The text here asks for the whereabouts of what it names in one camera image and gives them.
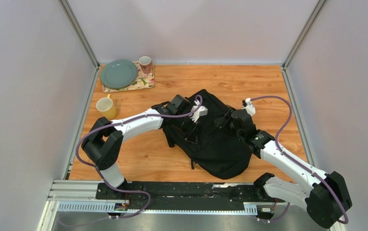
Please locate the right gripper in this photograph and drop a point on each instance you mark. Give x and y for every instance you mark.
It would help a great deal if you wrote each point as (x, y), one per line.
(220, 122)

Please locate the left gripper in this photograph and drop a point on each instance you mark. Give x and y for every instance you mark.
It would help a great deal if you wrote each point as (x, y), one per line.
(191, 135)

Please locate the black backpack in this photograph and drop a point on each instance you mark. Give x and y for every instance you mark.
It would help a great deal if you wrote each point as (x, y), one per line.
(218, 151)

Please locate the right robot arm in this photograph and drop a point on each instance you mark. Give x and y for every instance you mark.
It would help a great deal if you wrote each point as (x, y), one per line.
(324, 196)

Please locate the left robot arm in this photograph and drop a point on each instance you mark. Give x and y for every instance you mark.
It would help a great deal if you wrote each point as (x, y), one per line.
(101, 146)

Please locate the floral tray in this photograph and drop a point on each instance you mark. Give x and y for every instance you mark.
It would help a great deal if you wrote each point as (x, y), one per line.
(142, 81)

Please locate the brown patterned mug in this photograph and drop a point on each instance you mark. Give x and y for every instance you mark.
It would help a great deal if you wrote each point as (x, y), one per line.
(146, 64)

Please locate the grey-green plate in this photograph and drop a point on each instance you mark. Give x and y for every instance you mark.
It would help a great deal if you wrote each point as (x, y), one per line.
(119, 74)

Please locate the yellow mug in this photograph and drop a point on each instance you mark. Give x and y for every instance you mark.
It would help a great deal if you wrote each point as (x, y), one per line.
(107, 107)

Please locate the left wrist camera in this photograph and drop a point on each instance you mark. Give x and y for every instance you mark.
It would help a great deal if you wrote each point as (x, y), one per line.
(198, 111)

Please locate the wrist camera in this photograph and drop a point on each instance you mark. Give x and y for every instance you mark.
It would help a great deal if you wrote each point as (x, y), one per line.
(248, 106)
(198, 111)

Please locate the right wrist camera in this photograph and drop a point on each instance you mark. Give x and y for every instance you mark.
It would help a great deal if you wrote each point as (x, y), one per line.
(248, 106)

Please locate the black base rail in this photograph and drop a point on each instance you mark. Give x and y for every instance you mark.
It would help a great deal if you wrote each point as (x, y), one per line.
(189, 197)

